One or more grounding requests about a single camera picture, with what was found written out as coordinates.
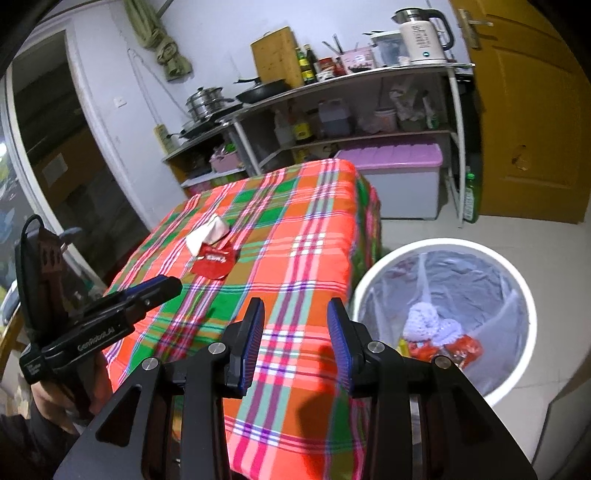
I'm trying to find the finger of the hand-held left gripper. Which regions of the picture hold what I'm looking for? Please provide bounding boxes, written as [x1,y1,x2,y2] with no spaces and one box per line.
[133,276,184,315]
[104,275,170,299]

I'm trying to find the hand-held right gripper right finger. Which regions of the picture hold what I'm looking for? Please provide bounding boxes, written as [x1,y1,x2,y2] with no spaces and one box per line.
[327,298,539,480]

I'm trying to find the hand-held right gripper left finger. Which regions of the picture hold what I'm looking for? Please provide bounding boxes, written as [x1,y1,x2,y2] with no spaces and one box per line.
[58,298,266,480]

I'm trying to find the red wrapper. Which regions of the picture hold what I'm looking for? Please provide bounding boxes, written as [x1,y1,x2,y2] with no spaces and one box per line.
[190,246,238,280]
[409,335,484,371]

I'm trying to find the white round trash bin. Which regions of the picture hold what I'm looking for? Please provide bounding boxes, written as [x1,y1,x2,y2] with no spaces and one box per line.
[352,237,539,409]

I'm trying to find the white tissue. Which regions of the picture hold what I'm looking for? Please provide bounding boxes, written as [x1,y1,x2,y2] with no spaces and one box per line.
[185,215,230,256]

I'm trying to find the white foam fruit net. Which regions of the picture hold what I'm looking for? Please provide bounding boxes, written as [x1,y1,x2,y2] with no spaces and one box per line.
[403,302,459,345]

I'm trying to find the person's left forearm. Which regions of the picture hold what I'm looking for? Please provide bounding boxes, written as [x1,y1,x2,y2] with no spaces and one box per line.
[0,410,89,480]

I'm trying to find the person's left hand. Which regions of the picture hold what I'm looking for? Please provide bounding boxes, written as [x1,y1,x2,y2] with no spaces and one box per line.
[29,354,110,433]

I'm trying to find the plaid tablecloth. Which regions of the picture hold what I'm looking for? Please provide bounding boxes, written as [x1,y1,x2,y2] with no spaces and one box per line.
[102,158,382,479]

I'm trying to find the sliding glass door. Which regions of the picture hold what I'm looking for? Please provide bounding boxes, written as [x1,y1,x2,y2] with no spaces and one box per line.
[0,28,154,324]

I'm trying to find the pink basket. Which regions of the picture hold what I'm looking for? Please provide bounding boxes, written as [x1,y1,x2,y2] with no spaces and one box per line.
[210,151,243,173]

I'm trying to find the clear plastic bin liner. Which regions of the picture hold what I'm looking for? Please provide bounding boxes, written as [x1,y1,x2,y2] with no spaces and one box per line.
[362,251,530,396]

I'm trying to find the low side shelf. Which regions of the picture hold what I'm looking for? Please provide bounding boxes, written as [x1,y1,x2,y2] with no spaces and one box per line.
[161,122,248,195]

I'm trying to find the black wok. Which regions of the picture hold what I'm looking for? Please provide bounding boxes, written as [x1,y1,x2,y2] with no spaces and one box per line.
[168,122,228,140]

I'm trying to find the purple lid storage box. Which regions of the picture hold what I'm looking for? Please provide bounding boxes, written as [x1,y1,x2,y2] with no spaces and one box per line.
[335,143,444,220]

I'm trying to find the green glass bottle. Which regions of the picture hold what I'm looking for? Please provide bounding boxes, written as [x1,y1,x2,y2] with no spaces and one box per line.
[463,172,482,225]

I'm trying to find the steel steamer pot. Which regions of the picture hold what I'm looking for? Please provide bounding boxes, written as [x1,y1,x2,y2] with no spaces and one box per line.
[186,87,234,122]

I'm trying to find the yellow label bottle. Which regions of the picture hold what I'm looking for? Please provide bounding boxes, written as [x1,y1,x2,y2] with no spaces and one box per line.
[291,108,313,142]

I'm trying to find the plastic oil jug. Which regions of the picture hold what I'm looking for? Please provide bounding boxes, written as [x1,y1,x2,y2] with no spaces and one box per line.
[318,99,354,138]

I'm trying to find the black frying pan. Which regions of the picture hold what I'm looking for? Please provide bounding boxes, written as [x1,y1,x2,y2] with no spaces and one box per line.
[235,78,292,105]

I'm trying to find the pink plastic bucket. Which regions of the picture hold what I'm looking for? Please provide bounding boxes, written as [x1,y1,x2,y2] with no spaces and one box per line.
[373,107,399,134]

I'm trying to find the crumpled plastic bags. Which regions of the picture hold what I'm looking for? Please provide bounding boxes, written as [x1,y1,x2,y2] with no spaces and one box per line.
[390,88,440,133]

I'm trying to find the hanging green cloth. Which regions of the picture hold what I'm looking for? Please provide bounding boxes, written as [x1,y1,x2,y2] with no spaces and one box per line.
[124,0,193,82]

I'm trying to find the metal shelf rack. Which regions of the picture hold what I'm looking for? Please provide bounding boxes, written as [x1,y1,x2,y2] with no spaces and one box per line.
[217,60,476,228]

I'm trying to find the wooden cutting board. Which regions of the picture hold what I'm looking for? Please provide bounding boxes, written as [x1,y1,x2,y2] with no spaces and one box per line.
[250,26,305,89]

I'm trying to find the dark sauce bottle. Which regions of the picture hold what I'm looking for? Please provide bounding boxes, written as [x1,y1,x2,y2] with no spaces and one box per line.
[305,45,320,83]
[295,46,311,85]

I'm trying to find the pink utensil box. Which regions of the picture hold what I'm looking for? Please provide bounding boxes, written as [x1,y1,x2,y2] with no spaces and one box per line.
[339,45,375,75]

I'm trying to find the yellow wooden door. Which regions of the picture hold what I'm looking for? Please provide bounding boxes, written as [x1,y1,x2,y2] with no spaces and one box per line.
[450,0,591,225]

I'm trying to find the clear plastic container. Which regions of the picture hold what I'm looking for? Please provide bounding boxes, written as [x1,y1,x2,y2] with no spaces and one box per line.
[372,30,410,68]

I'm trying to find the white electric kettle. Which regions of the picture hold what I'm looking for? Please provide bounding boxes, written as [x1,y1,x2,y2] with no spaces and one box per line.
[392,7,456,65]

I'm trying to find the metal door handle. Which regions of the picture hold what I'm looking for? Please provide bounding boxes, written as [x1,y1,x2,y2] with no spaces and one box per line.
[458,9,494,49]

